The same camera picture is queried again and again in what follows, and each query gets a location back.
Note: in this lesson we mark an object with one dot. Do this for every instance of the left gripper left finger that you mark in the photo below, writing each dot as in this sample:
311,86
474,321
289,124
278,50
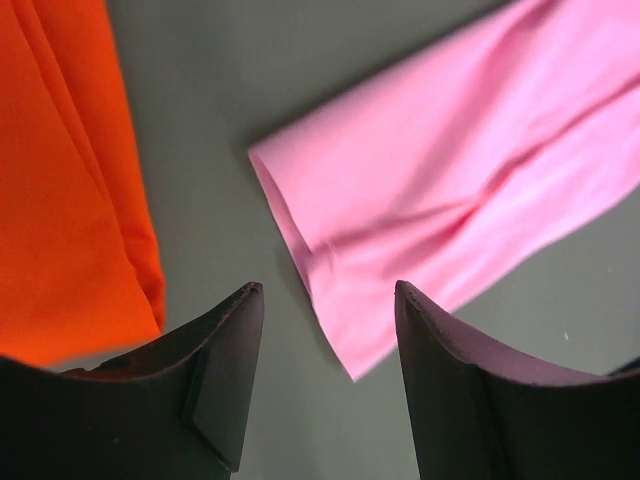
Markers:
174,408

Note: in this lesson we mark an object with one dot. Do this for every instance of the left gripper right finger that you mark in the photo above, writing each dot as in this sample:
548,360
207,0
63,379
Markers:
480,409

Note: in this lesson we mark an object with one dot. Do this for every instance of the pink t-shirt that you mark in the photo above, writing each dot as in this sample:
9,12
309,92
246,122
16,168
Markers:
450,168

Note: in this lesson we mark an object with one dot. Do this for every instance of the folded orange t-shirt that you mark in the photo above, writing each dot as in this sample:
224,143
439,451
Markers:
80,263

